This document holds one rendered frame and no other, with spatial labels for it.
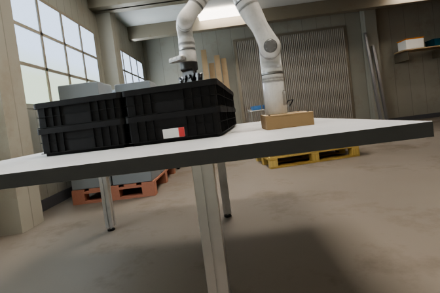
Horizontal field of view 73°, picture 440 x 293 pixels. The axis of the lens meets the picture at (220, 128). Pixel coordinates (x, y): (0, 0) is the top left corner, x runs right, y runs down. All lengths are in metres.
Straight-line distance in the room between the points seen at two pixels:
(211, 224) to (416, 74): 9.44
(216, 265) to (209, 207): 0.17
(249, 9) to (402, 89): 8.68
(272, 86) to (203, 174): 0.59
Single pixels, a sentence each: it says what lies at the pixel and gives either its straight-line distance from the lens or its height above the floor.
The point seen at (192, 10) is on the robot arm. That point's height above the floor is 1.22.
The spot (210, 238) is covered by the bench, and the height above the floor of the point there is 0.44.
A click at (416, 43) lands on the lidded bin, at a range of 9.36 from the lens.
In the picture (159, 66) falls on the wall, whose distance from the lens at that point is 8.79.
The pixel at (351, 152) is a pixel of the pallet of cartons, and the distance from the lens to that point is 4.47.
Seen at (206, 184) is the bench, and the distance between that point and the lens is 0.84.
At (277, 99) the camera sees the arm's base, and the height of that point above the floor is 0.82.
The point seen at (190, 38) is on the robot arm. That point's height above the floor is 1.11.
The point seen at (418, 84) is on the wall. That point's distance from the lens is 10.06.
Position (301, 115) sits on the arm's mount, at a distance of 1.22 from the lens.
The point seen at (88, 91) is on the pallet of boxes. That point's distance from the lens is 3.60.
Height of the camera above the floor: 0.78
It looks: 2 degrees down
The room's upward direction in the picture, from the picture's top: 7 degrees counter-clockwise
